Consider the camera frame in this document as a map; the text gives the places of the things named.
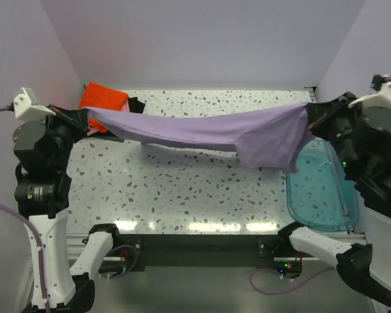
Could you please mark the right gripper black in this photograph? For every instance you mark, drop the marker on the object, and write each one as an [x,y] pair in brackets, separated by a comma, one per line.
[319,113]

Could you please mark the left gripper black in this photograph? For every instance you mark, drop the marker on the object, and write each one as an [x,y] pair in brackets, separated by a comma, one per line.
[78,119]

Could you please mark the lilac polo shirt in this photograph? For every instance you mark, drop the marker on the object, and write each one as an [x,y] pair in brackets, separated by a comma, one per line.
[270,138]

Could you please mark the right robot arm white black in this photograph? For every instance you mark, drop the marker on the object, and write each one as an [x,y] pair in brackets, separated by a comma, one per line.
[361,138]

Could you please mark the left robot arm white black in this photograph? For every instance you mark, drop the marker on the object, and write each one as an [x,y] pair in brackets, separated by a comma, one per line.
[43,148]

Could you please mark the folded orange t shirt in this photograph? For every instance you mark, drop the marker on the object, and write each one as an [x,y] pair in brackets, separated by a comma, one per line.
[99,96]

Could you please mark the folded pink t shirt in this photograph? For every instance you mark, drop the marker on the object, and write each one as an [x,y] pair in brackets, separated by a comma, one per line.
[96,127]

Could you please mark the folded black t shirt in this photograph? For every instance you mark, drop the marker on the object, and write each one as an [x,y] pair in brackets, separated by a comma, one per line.
[136,106]

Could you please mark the teal plastic basket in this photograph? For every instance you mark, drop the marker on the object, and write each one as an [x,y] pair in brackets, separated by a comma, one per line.
[318,195]

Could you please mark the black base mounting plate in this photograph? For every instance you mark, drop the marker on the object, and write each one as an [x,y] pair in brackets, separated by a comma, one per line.
[203,251]

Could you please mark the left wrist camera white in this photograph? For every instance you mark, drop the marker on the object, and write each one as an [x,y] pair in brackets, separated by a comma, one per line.
[28,108]

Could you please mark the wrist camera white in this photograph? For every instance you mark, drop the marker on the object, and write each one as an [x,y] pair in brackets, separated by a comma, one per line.
[28,108]
[381,98]

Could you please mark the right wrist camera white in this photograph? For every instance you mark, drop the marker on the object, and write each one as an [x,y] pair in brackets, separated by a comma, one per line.
[381,98]

